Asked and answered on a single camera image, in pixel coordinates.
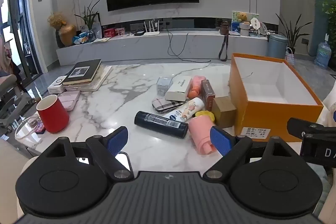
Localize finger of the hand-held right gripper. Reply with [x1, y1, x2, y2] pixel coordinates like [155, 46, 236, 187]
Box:
[287, 117, 326, 142]

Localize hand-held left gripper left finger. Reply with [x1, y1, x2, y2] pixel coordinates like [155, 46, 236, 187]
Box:
[39, 126, 134, 180]

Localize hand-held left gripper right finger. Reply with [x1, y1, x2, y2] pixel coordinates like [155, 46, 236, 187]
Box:
[203, 126, 300, 180]

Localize pink bottle with yellow cap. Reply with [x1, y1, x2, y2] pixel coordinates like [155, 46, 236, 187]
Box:
[188, 110, 220, 155]

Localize orange cardboard box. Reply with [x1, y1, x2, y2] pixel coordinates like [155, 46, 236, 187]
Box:
[228, 53, 324, 142]

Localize white glasses case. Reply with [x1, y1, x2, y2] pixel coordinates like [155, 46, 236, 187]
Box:
[165, 75, 193, 102]

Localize person's right forearm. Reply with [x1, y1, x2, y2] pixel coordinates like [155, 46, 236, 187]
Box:
[322, 84, 336, 128]

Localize small brown cardboard box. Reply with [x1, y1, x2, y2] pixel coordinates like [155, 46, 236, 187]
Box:
[211, 96, 237, 129]

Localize white lotion bottle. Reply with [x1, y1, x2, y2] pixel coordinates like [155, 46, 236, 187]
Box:
[163, 97, 205, 123]

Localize black cylindrical bottle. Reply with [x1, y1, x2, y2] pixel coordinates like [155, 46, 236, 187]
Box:
[134, 110, 189, 139]

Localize red-brown slim box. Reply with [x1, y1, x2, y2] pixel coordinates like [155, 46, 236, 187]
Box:
[201, 79, 216, 112]

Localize pink and orange bottle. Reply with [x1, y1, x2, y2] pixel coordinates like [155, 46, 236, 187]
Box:
[188, 75, 209, 99]

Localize plaid case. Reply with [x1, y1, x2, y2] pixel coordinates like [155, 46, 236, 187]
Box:
[152, 98, 186, 113]

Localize white book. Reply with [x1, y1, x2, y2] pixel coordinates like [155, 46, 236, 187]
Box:
[63, 65, 113, 92]

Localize pink flat case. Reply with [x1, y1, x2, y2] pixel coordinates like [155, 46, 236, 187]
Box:
[57, 90, 81, 111]

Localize red cup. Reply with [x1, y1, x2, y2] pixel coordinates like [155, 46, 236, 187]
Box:
[36, 94, 70, 134]

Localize pastel woven bag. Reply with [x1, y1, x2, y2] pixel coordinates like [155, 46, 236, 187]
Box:
[285, 47, 296, 66]

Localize clear plastic box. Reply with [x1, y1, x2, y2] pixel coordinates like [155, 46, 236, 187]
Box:
[156, 76, 174, 96]

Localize blue water jug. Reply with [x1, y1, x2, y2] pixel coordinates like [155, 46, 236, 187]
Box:
[314, 41, 332, 69]

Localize black book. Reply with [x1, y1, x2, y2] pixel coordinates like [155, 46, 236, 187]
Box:
[62, 58, 102, 85]

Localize grey-blue trash can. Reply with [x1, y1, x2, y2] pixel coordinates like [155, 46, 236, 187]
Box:
[266, 33, 289, 60]

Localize small white box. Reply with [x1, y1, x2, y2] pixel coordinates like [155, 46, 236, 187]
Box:
[47, 76, 66, 93]

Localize tall-leaf potted plant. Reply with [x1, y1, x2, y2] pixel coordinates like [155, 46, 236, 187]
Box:
[275, 12, 313, 54]

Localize clear glass dish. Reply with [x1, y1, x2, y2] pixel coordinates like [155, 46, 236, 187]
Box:
[15, 114, 47, 140]

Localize marble television stand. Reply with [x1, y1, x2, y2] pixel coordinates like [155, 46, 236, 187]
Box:
[56, 29, 271, 66]

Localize blue snack bag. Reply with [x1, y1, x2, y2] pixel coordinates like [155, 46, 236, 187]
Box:
[72, 31, 90, 45]

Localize white tape rolls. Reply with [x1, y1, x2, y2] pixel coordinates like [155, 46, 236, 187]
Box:
[240, 21, 252, 36]

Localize grey chair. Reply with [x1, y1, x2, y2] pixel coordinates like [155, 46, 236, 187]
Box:
[0, 74, 36, 133]

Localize white router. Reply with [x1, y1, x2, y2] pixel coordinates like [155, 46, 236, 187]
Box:
[143, 18, 161, 36]

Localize gold vase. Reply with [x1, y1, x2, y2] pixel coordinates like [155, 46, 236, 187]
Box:
[58, 24, 77, 47]

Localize blue box with teddy bear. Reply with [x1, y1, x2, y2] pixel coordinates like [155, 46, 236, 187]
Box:
[231, 10, 259, 36]

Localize green leafy potted plant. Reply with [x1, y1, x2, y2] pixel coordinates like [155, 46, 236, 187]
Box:
[74, 0, 101, 31]

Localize dried yellow flowers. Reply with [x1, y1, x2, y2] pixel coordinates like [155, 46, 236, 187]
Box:
[47, 12, 67, 30]

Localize dark glass door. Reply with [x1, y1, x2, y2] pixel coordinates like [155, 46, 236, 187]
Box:
[0, 0, 44, 78]

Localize dark camera strap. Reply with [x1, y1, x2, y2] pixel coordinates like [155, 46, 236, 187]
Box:
[218, 34, 230, 62]

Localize black cable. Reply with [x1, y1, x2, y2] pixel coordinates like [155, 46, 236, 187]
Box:
[167, 31, 211, 62]

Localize brown camera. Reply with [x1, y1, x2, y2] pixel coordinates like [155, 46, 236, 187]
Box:
[220, 20, 230, 36]

